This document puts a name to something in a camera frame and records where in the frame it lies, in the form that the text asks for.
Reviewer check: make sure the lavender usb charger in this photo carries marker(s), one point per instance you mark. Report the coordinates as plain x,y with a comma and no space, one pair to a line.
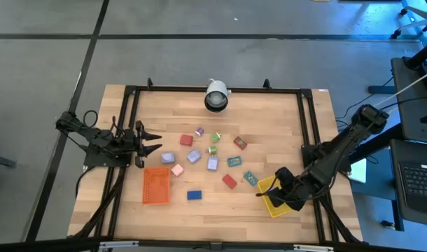
168,157
212,163
194,156

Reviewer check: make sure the purple plug adapter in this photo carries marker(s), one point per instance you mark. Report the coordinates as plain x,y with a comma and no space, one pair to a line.
199,131

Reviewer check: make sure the green plug adapter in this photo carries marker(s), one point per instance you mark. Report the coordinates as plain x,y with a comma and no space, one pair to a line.
212,150
216,137

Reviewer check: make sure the blue box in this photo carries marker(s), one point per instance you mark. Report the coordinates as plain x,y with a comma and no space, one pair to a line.
194,195

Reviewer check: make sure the gray furniture foot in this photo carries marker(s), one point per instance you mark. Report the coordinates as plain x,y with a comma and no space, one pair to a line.
1,161

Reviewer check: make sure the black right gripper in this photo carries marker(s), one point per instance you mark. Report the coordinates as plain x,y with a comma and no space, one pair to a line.
290,185

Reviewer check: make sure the black metal table frame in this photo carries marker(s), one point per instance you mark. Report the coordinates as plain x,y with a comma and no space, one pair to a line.
255,90

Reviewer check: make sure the black laptop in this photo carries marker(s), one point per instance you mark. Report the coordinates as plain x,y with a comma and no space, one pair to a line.
420,182

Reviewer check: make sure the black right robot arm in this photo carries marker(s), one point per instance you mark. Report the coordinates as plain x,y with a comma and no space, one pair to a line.
339,147

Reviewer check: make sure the pink usb charger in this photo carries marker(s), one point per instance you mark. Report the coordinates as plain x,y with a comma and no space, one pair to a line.
177,170

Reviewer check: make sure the red plug adapter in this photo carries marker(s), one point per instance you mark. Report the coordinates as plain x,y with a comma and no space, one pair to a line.
186,140

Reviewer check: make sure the yellow plastic basket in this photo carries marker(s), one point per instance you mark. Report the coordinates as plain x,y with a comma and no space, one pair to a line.
267,182

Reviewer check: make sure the black side desk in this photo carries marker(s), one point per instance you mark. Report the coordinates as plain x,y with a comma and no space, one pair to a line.
409,105

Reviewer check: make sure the dark desk with laptop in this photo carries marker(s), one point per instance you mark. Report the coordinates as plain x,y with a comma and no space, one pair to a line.
409,150

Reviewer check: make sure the teal patterned box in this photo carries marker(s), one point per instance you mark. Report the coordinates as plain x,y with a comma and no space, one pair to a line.
234,161
250,178

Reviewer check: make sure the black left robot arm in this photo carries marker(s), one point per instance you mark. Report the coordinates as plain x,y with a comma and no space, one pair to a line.
101,140

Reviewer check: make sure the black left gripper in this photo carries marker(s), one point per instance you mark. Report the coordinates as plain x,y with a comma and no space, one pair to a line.
138,143

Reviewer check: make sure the small gray camera mount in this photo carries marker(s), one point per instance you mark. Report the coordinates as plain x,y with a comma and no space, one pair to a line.
216,245

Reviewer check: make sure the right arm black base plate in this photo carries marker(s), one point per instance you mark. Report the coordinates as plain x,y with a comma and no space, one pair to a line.
305,154

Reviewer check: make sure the red patterned box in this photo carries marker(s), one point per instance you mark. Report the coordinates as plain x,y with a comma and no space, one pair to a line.
240,143

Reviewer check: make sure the orange plastic basket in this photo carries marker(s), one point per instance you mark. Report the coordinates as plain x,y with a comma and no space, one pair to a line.
157,185

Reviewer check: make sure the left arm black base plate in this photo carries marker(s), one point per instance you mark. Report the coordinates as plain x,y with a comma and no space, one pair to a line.
92,160

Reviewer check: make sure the white sheet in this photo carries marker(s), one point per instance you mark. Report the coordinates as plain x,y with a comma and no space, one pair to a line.
358,171

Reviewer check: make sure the small black plug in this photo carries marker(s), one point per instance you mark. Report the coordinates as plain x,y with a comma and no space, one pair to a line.
386,224

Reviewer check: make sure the office chair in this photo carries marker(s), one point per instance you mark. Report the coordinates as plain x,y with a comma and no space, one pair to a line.
418,22

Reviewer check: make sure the black diagonal pole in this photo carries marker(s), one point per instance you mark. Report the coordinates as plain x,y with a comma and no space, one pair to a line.
421,54

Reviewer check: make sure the silver aluminium bracket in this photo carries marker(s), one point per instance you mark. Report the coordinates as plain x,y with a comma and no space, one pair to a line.
313,248
119,244

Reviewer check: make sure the black desk foot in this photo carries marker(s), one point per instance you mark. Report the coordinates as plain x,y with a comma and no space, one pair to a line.
379,89

